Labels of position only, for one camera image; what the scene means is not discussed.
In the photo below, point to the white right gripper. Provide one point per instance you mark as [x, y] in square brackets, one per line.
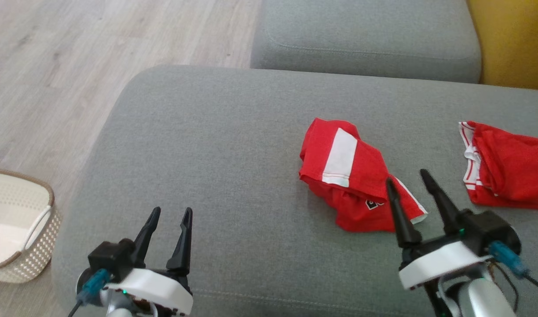
[444, 262]

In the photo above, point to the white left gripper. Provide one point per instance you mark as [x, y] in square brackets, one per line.
[159, 288]

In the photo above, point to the red basketball shorts white stripes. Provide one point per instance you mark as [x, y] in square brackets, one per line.
[365, 167]

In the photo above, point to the red basketball jersey number 23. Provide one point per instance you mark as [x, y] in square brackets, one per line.
[515, 171]

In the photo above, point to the large grey sofa chaise cushion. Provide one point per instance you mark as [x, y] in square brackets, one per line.
[251, 154]

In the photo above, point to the cream laundry basket brown rim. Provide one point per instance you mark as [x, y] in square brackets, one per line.
[13, 237]

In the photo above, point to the grey sofa seat cushion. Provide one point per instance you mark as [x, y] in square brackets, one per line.
[365, 39]

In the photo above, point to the long yellow sofa back cushion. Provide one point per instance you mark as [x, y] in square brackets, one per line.
[515, 44]

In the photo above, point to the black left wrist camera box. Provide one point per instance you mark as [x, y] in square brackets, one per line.
[110, 259]

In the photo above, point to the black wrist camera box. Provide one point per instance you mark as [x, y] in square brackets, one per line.
[110, 259]
[488, 231]

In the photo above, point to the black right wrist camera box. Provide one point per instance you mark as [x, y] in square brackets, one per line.
[488, 231]

